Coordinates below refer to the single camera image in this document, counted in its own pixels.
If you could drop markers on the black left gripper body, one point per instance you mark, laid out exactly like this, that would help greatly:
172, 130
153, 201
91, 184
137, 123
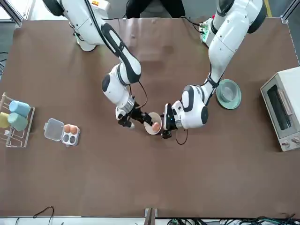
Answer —
169, 119

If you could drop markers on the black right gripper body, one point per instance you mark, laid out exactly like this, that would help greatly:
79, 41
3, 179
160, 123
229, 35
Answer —
136, 114

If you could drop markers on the white bowl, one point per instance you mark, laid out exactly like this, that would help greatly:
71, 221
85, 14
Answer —
150, 130

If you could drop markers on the brown egg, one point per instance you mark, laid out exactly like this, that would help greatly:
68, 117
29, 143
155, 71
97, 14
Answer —
155, 126
74, 129
67, 128

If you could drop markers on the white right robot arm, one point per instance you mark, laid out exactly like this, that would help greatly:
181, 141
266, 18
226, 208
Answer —
117, 93

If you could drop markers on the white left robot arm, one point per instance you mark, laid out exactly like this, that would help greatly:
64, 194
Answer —
225, 35

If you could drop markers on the small grey metal bowl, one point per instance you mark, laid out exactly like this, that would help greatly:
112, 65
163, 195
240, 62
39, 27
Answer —
228, 92

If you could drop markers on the clear plastic egg carton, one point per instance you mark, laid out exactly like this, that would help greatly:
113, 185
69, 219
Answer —
52, 129

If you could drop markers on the pale green plate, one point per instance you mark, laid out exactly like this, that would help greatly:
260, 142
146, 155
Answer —
237, 98

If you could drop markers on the pale blue cup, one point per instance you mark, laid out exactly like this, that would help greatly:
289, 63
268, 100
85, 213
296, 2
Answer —
20, 107

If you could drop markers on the pale green cup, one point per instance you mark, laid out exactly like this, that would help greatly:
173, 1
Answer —
17, 121

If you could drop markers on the black chair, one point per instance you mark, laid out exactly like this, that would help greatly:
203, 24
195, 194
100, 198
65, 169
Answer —
171, 7

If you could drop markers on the white box red label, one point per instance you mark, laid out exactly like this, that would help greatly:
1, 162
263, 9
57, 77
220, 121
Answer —
100, 3

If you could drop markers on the pale yellow cup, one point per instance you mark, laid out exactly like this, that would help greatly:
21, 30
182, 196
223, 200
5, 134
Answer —
3, 120

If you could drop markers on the white toaster oven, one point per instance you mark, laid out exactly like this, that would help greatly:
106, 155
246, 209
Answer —
288, 82

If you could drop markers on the aluminium frame post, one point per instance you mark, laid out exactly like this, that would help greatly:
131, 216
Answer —
151, 216

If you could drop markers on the aluminium frame rail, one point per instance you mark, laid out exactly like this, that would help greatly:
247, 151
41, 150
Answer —
284, 11

